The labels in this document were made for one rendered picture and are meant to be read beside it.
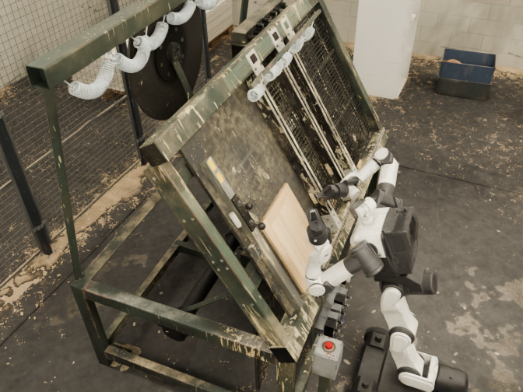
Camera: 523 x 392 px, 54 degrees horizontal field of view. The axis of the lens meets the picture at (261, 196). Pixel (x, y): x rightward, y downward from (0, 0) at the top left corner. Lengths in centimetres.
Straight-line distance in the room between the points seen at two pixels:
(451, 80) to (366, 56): 106
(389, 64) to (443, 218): 225
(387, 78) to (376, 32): 57
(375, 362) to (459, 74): 410
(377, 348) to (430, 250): 126
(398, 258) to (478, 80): 435
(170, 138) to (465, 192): 358
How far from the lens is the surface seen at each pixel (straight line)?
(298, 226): 291
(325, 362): 262
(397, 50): 631
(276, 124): 289
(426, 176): 531
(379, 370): 347
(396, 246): 256
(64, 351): 399
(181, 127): 221
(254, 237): 253
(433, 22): 762
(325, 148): 325
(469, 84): 674
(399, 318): 301
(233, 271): 236
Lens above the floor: 307
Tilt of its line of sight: 39 degrees down
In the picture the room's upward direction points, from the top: 1 degrees counter-clockwise
